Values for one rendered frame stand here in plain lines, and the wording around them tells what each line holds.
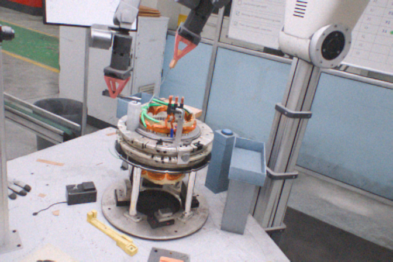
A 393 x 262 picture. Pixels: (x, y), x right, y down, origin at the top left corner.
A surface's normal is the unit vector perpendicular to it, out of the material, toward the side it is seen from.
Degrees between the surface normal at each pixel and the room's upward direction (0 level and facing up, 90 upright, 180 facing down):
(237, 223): 90
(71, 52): 90
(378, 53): 90
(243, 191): 90
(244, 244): 0
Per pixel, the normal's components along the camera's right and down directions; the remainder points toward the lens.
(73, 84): -0.51, 0.25
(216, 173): -0.77, 0.13
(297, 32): -0.92, 0.01
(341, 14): 0.29, 0.68
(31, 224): 0.15, -0.92
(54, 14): 0.54, 0.29
